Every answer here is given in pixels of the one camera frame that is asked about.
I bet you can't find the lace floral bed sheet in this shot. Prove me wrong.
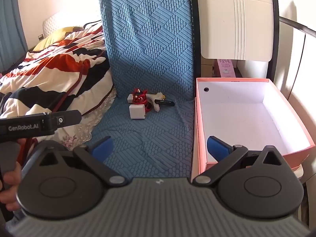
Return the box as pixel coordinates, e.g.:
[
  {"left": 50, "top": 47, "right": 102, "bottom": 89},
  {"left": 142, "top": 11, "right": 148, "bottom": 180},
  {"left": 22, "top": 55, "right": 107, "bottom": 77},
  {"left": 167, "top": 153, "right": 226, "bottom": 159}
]
[{"left": 52, "top": 88, "right": 117, "bottom": 149}]

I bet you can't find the dark curved metal rail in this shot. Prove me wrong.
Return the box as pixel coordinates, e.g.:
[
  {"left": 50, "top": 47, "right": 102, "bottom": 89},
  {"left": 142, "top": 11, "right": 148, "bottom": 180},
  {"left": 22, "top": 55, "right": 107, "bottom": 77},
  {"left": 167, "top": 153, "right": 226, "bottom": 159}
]
[{"left": 279, "top": 17, "right": 316, "bottom": 38}]

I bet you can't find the yellow pillow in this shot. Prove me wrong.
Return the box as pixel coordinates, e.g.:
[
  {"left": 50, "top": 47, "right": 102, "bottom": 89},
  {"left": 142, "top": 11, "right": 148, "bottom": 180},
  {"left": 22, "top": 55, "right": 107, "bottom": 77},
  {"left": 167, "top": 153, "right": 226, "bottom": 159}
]
[{"left": 33, "top": 26, "right": 83, "bottom": 51}]

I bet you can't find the person's left hand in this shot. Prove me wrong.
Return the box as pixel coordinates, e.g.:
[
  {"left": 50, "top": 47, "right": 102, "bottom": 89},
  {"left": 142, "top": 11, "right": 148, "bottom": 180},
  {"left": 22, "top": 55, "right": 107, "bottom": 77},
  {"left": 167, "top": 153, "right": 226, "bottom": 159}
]
[{"left": 0, "top": 137, "right": 27, "bottom": 211}]

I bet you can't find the blue curtain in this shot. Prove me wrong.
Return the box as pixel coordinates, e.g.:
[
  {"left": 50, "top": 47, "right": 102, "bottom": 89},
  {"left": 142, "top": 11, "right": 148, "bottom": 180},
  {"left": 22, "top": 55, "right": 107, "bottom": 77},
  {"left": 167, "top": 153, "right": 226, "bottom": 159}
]
[{"left": 0, "top": 0, "right": 28, "bottom": 72}]

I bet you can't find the red white black quilt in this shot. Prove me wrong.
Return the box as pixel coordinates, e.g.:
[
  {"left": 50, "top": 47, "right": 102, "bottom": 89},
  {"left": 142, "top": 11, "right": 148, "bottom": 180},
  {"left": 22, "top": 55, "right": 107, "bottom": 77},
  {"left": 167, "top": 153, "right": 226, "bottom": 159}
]
[{"left": 1, "top": 22, "right": 116, "bottom": 118}]

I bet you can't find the red dragon figurine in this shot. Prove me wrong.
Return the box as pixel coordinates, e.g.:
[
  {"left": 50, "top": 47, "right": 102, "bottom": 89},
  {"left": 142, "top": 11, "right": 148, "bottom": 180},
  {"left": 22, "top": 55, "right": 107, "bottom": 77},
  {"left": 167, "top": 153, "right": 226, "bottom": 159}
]
[{"left": 132, "top": 88, "right": 153, "bottom": 113}]

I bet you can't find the pink cardboard box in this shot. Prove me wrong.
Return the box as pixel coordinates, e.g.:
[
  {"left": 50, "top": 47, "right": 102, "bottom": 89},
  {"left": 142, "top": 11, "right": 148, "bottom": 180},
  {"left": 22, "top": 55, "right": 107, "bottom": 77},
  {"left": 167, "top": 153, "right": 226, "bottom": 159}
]
[{"left": 191, "top": 78, "right": 315, "bottom": 178}]

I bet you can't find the white plush toy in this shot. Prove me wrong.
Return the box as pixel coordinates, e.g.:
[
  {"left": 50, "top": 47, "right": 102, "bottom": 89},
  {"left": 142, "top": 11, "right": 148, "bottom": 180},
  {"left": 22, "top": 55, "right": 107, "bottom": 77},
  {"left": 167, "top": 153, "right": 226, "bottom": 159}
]
[{"left": 146, "top": 92, "right": 166, "bottom": 112}]

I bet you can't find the black chair frame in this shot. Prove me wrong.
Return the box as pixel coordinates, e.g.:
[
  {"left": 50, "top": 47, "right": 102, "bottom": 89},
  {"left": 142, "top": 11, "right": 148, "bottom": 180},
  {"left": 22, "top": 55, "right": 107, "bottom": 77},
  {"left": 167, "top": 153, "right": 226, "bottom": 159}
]
[{"left": 188, "top": 0, "right": 280, "bottom": 94}]

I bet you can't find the black marker pen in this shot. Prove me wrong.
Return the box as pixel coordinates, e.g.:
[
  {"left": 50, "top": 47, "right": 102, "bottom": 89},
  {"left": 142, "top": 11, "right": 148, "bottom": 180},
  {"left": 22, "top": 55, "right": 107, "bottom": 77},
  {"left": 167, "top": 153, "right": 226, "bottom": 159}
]
[{"left": 154, "top": 99, "right": 175, "bottom": 106}]

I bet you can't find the small pink carton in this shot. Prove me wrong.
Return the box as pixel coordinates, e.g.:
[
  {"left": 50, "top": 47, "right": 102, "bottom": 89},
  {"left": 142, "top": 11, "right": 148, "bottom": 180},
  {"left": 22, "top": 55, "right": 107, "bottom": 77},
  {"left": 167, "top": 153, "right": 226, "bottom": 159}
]
[{"left": 214, "top": 59, "right": 236, "bottom": 78}]

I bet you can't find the large white charger cube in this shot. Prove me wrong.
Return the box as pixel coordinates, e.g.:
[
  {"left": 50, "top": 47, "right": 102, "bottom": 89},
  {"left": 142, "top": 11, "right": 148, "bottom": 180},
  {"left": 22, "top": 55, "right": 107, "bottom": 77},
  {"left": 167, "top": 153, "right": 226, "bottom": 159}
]
[{"left": 129, "top": 104, "right": 146, "bottom": 119}]

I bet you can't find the blue textured sofa cover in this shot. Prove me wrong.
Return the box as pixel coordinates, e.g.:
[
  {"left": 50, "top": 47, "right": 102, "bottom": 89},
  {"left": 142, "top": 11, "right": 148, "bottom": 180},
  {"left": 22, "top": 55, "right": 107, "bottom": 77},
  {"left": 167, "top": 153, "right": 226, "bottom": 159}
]
[{"left": 91, "top": 0, "right": 195, "bottom": 178}]

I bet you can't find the small white plug charger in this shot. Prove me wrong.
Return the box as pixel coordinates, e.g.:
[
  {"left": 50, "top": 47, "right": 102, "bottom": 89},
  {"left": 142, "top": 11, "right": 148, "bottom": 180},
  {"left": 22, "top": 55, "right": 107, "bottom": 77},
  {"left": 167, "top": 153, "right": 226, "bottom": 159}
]
[{"left": 127, "top": 94, "right": 133, "bottom": 104}]

